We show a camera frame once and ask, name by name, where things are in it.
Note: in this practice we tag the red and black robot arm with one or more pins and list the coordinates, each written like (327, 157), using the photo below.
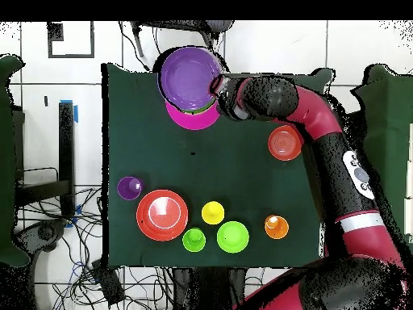
(322, 119)

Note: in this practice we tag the small green plastic bowl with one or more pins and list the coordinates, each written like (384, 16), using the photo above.
(232, 237)

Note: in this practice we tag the yellow plastic cup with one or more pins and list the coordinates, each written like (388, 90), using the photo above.
(212, 213)

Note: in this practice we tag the black power box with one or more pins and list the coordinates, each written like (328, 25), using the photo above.
(108, 284)

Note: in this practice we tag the dark green tablecloth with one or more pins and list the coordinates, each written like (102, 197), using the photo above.
(155, 155)

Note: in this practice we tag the green plastic cup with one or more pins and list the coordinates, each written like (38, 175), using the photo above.
(193, 240)

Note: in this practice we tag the purple plastic cup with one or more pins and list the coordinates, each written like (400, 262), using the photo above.
(127, 189)

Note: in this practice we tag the pink plastic bowl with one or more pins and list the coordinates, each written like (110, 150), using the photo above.
(193, 121)

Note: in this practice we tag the purple plastic bowl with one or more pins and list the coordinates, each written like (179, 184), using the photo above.
(188, 77)

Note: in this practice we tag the green cloth side table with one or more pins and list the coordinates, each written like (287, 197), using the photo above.
(393, 129)
(6, 161)

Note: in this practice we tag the black camera tripod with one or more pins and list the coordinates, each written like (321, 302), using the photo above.
(206, 27)

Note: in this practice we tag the small red-orange plastic bowl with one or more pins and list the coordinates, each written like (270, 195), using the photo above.
(284, 143)

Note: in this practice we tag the black chair base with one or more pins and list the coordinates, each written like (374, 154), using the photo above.
(42, 232)

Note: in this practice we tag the black metal stand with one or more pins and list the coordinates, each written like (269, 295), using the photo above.
(66, 145)

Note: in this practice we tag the orange plastic cup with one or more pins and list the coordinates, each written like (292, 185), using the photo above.
(277, 227)

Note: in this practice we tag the blue tape strip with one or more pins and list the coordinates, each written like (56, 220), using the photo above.
(76, 114)

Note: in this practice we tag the large red-orange plastic bowl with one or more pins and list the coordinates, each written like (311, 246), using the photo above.
(161, 214)

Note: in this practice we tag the large green plastic bowl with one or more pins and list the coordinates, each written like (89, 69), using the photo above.
(200, 110)

